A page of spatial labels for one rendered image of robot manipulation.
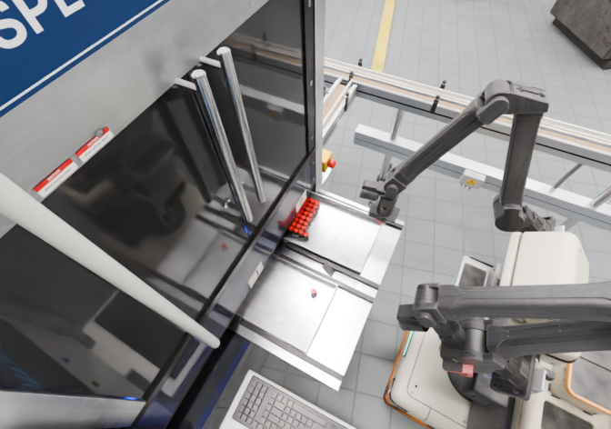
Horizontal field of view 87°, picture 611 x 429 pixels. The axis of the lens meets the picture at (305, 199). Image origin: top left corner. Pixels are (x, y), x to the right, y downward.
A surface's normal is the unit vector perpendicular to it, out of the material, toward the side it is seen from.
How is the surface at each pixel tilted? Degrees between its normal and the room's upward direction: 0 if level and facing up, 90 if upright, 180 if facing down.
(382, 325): 0
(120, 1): 90
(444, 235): 0
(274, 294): 0
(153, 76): 90
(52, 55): 90
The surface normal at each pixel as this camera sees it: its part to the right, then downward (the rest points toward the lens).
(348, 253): -0.03, -0.55
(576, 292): -0.57, -0.70
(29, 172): 0.89, 0.36
